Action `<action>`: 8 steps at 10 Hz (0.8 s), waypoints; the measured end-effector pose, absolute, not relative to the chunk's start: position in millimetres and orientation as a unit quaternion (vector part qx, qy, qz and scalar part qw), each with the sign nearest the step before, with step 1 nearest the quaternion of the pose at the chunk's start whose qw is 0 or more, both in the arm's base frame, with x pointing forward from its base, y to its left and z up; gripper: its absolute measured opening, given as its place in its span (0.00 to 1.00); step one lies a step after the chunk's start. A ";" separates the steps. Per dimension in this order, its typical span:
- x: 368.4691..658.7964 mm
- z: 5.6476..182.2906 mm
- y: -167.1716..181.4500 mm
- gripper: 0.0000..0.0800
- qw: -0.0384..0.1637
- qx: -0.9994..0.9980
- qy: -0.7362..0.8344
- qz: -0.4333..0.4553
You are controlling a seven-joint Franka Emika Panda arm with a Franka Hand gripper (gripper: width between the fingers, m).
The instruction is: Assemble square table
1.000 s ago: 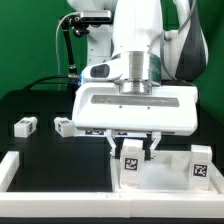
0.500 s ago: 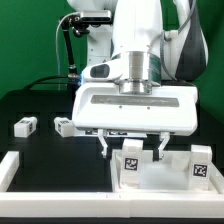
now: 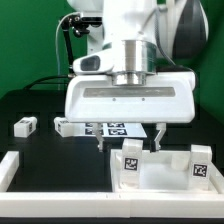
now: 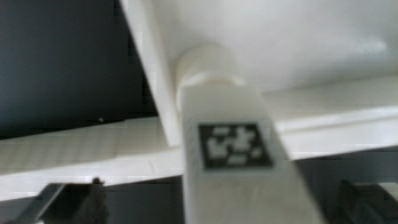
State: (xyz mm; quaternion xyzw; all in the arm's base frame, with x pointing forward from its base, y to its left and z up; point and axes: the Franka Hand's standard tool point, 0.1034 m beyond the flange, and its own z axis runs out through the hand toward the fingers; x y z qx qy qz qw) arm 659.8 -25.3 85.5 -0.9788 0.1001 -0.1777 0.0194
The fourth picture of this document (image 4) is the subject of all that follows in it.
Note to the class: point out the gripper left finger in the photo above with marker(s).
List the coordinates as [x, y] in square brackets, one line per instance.
[67, 204]

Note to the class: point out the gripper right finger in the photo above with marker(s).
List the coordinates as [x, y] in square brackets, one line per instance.
[366, 203]

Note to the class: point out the white square tabletop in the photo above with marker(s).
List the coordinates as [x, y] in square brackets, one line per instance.
[314, 48]

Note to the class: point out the white U-shaped fence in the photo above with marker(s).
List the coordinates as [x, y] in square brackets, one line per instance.
[117, 153]

